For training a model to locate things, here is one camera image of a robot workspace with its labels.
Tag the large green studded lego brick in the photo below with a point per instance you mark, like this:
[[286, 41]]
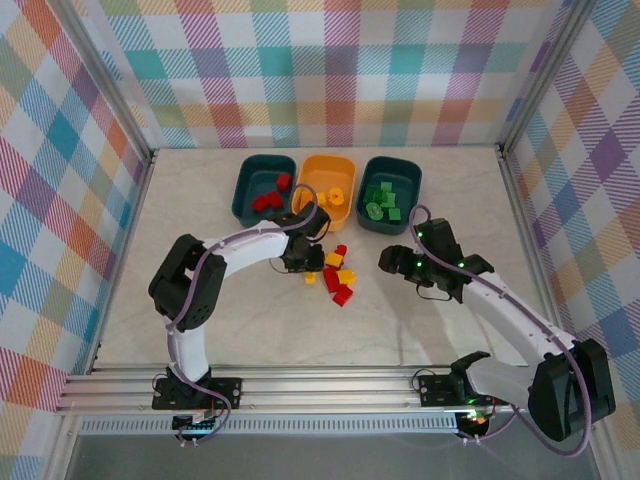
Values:
[[375, 211]]

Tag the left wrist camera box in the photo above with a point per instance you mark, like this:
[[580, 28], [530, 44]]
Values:
[[312, 220]]

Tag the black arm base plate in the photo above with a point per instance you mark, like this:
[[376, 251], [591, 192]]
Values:
[[437, 390], [225, 392]]

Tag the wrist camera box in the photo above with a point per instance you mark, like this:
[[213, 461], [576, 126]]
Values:
[[440, 237], [312, 220]]

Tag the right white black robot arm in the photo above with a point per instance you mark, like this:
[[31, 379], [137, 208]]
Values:
[[510, 320]]

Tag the aluminium floor side rail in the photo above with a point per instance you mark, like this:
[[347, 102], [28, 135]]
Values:
[[132, 220], [525, 230]]

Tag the controller circuit board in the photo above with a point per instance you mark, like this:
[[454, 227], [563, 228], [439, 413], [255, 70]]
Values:
[[475, 419], [197, 426]]

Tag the yellow round lego piece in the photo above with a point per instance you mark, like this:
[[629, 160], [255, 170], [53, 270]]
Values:
[[335, 196]]

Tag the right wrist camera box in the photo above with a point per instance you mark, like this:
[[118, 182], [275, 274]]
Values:
[[440, 237]]

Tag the dark teal plastic container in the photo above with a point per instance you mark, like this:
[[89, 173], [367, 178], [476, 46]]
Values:
[[250, 175], [400, 172]]

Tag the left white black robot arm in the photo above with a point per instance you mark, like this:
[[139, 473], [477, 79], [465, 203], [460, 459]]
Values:
[[250, 255]]

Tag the aluminium mounting rail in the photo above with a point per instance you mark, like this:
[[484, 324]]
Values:
[[325, 390]]

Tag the yellow lego brick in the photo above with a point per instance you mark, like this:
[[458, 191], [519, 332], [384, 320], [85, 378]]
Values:
[[346, 276], [310, 278], [322, 200], [333, 259]]

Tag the small red lego brick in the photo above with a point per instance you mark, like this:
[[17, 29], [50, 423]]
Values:
[[274, 199]]

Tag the orange-yellow plastic container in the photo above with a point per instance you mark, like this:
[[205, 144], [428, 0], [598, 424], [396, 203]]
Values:
[[320, 172]]

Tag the aluminium frame post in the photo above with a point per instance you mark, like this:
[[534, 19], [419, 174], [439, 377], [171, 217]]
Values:
[[100, 80], [62, 445], [545, 75], [610, 462]]

